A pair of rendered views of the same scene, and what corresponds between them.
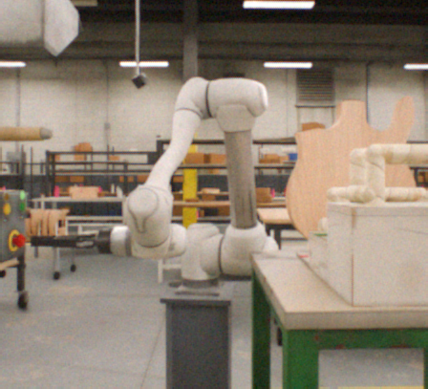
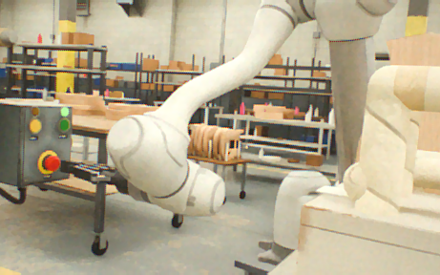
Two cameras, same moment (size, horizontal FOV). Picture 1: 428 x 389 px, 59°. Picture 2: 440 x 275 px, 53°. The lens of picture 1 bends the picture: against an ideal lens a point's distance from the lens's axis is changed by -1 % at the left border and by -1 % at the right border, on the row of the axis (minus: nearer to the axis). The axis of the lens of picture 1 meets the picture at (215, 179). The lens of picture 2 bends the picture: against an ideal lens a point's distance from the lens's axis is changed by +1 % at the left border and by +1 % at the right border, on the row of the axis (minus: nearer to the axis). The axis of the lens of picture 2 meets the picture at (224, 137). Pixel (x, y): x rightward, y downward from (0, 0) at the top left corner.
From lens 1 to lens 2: 0.47 m
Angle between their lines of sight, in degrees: 29
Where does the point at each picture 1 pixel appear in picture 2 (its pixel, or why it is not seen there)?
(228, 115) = (328, 13)
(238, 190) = (345, 132)
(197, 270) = (287, 234)
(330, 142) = not seen: outside the picture
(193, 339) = not seen: outside the picture
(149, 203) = (127, 138)
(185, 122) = (263, 27)
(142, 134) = not seen: hidden behind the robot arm
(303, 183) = not seen: hidden behind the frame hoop
